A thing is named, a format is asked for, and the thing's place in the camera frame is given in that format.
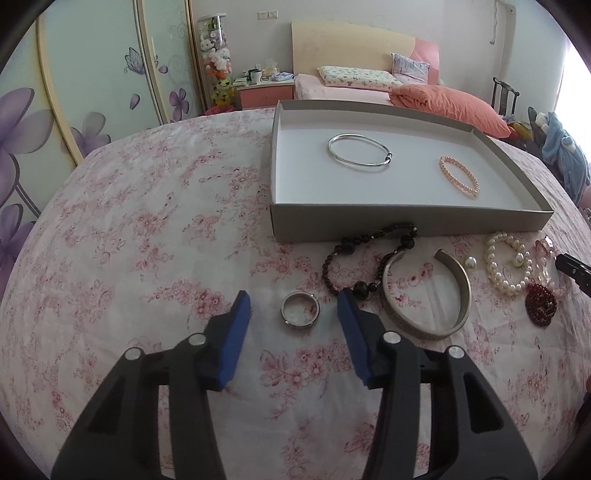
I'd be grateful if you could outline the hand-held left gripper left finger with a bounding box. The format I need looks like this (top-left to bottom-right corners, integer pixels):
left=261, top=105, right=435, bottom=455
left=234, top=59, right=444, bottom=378
left=50, top=290, right=253, bottom=480

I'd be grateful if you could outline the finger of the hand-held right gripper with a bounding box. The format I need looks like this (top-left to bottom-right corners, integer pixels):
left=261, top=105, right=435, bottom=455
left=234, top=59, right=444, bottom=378
left=556, top=252, right=591, bottom=297

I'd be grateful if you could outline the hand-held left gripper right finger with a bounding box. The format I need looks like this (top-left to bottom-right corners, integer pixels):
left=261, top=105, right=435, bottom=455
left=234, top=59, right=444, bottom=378
left=336, top=291, right=539, bottom=480

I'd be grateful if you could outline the pale pink bead bracelet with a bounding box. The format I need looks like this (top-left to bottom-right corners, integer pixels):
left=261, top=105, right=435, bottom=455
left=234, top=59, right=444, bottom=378
left=533, top=236, right=568, bottom=301

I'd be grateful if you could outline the silver ring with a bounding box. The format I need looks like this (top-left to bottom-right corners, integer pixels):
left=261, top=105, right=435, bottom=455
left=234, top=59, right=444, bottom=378
left=281, top=292, right=321, bottom=329

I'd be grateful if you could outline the dark red bead bracelet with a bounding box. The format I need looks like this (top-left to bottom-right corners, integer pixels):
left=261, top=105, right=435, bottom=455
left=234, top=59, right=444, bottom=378
left=525, top=283, right=558, bottom=328

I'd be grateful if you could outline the small pearl chain with big pearl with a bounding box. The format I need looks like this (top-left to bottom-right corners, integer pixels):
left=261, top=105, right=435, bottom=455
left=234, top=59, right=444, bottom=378
left=505, top=251, right=536, bottom=297

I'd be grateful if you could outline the black bead necklace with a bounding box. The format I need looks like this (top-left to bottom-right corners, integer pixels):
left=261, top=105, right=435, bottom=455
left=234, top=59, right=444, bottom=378
left=322, top=222, right=419, bottom=303

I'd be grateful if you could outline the wide silver cuff bracelet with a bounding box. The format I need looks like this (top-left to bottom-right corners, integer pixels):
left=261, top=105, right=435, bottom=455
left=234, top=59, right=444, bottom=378
left=381, top=249, right=472, bottom=341

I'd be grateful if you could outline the white pearl bracelet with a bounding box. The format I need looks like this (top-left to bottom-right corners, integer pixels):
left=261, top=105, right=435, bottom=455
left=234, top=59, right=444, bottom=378
left=484, top=231, right=532, bottom=298

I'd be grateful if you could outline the grey cardboard tray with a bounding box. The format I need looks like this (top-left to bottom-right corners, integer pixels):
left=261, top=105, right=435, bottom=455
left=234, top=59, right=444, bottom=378
left=261, top=100, right=555, bottom=244

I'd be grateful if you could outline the blue plush toy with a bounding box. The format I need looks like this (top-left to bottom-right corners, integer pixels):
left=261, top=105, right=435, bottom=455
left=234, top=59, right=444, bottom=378
left=534, top=110, right=591, bottom=206

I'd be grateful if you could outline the pink floral bed sheet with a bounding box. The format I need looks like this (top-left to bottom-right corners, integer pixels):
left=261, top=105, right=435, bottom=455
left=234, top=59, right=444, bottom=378
left=0, top=107, right=591, bottom=480

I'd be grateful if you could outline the thin silver bangle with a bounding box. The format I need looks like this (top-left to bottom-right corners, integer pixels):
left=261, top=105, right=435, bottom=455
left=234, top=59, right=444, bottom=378
left=328, top=133, right=396, bottom=172

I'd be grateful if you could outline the dark wooden chair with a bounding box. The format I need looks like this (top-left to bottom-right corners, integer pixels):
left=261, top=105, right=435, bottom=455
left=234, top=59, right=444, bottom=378
left=491, top=77, right=519, bottom=117

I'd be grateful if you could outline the orange quilt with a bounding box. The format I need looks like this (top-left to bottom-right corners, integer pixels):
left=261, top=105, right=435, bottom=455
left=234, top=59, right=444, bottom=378
left=389, top=83, right=513, bottom=138

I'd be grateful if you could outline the pink nightstand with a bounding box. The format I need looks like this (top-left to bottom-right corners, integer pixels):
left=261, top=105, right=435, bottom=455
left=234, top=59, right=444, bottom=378
left=233, top=73, right=297, bottom=112

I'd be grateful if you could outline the pink bed mattress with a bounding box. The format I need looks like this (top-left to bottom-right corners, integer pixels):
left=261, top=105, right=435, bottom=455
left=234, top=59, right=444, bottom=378
left=294, top=73, right=402, bottom=105

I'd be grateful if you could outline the floral pillow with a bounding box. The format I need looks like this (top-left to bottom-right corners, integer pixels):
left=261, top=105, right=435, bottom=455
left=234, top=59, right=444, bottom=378
left=317, top=65, right=403, bottom=90

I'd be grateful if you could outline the clear tube of plush toys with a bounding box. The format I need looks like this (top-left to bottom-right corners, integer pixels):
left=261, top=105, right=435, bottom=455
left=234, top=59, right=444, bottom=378
left=196, top=15, right=234, bottom=112

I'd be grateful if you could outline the small lilac pillow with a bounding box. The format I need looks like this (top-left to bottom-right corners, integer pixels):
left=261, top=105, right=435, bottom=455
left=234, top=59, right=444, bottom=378
left=391, top=52, right=431, bottom=85

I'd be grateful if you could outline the beige and pink headboard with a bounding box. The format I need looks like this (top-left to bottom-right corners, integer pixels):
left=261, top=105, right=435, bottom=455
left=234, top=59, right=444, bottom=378
left=291, top=19, right=440, bottom=88

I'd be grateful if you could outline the wardrobe with purple flower print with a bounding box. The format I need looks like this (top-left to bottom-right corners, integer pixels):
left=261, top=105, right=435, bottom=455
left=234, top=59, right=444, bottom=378
left=0, top=0, right=206, bottom=273

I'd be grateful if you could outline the peach bead bracelet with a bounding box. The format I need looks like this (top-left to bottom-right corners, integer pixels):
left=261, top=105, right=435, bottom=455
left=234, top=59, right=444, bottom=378
left=438, top=155, right=481, bottom=199

